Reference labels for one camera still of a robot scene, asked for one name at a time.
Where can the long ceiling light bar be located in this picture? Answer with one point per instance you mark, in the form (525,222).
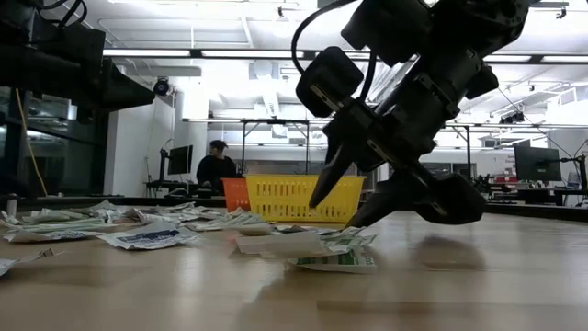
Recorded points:
(151,53)

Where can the standing person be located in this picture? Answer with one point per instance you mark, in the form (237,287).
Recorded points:
(216,171)

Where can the small white post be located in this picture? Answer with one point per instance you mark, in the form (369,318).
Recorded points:
(12,204)

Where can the distant black metal frame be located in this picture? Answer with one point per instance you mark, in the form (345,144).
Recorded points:
(275,121)

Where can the yellow plastic basket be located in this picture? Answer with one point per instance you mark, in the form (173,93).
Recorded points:
(275,181)

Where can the orange-red plastic basket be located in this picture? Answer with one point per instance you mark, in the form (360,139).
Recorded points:
(235,195)

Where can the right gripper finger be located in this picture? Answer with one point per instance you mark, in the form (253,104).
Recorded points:
(333,172)
(390,200)

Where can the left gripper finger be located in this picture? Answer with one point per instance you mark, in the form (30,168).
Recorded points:
(126,88)

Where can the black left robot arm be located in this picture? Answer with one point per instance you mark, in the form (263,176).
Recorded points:
(27,64)

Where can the black computer monitor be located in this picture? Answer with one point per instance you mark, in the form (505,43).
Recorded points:
(184,160)
(537,163)

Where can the black ceiling camera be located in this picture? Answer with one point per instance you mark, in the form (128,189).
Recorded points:
(512,118)
(162,86)

